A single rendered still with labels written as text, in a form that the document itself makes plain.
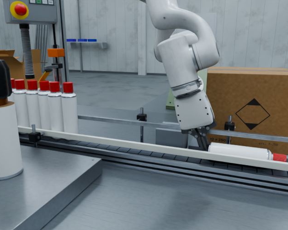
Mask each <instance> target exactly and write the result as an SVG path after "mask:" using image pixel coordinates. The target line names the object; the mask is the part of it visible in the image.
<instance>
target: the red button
mask: <svg viewBox="0 0 288 230"><path fill-rule="evenodd" d="M14 9H15V12H16V14H18V15H20V16H23V15H25V14H26V13H27V9H26V7H25V6H24V5H23V4H17V5H16V6H15V8H14Z"/></svg>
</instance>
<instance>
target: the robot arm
mask: <svg viewBox="0 0 288 230"><path fill-rule="evenodd" d="M140 1H142V2H144V3H146V4H147V7H148V10H149V15H150V18H151V21H152V24H153V26H154V27H155V28H156V29H157V35H156V38H155V43H154V54H155V58H156V59H157V60H158V61H159V62H161V63H163V65H164V68H165V72H166V75H167V78H168V81H169V84H170V87H171V90H172V93H173V96H175V97H176V98H175V99H174V104H175V110H176V116H177V120H178V123H179V126H180V128H181V133H182V134H190V135H192V136H194V137H195V138H196V139H197V143H198V146H199V147H201V150H204V149H205V150H207V149H208V146H209V141H208V137H207V133H208V131H209V129H212V128H214V127H216V125H217V123H216V121H215V119H214V113H213V110H212V107H211V105H210V102H209V100H208V98H207V95H206V93H205V92H204V90H203V88H204V85H203V80H202V79H201V78H200V77H199V76H198V74H197V72H198V71H200V70H203V69H206V68H209V67H211V66H213V65H215V64H217V63H218V62H219V58H220V54H219V49H218V46H217V43H216V40H215V37H214V34H213V32H212V30H211V28H210V26H209V25H208V23H207V22H206V21H205V20H204V19H203V18H202V17H200V16H199V15H197V14H195V13H193V12H191V11H188V10H184V9H181V8H179V7H178V4H177V1H176V0H140ZM176 29H185V30H187V31H183V32H179V33H177V34H174V35H172V34H173V33H174V31H175V30H176ZM199 127H201V132H202V134H200V133H199V131H198V129H197V128H199Z"/></svg>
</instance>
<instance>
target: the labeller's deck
mask: <svg viewBox="0 0 288 230"><path fill-rule="evenodd" d="M20 148H21V157H22V164H23V171H22V172H21V173H20V174H18V175H17V176H15V177H12V178H9V179H4V180H0V230H40V229H42V228H43V227H44V226H45V225H46V224H47V223H48V222H49V221H50V220H51V219H52V218H53V217H54V216H56V215H57V214H58V213H59V212H60V211H61V210H62V209H63V208H64V207H65V206H67V205H68V204H69V203H70V202H71V201H72V200H73V199H74V198H75V197H77V196H78V195H79V194H80V193H81V192H82V191H83V190H84V189H85V188H87V187H88V186H89V185H90V184H91V183H92V182H93V181H94V180H95V179H97V178H98V177H99V176H100V175H101V174H102V159H101V158H96V157H88V156H83V155H77V154H71V153H66V152H58V151H52V150H47V149H41V148H35V147H30V146H22V145H20Z"/></svg>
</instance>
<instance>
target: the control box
mask: <svg viewBox="0 0 288 230"><path fill-rule="evenodd" d="M17 4H23V5H24V6H25V7H26V9H27V13H26V14H25V15H23V16H20V15H18V14H16V12H15V9H14V8H15V6H16V5H17ZM3 7H4V14H5V22H6V23H7V24H29V25H49V24H56V23H57V11H56V0H54V5H36V4H29V0H3Z"/></svg>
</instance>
